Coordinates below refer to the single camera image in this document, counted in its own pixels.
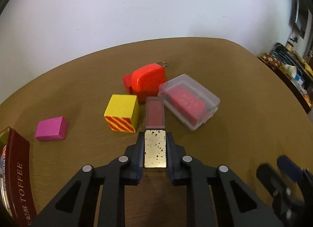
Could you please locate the gold capped lipstick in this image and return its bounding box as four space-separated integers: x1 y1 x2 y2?
144 97 167 169

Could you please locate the clear box with red insert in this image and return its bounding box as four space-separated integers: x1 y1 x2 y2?
158 74 220 131

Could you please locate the pink rectangular block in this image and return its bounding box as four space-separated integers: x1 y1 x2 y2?
35 116 68 142

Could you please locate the yellow striped cube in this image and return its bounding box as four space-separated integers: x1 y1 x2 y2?
103 94 139 133

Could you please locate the small red block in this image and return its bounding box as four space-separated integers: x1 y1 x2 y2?
122 74 133 94

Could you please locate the gold and red toffee tin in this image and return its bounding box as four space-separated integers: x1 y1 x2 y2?
1 127 37 226

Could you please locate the cluttered side shelf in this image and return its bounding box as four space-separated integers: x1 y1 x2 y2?
258 42 312 113

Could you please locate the white paper cup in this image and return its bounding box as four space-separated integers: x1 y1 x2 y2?
282 64 297 78

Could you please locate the wall mounted dark screen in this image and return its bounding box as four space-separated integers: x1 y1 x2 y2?
291 0 308 39

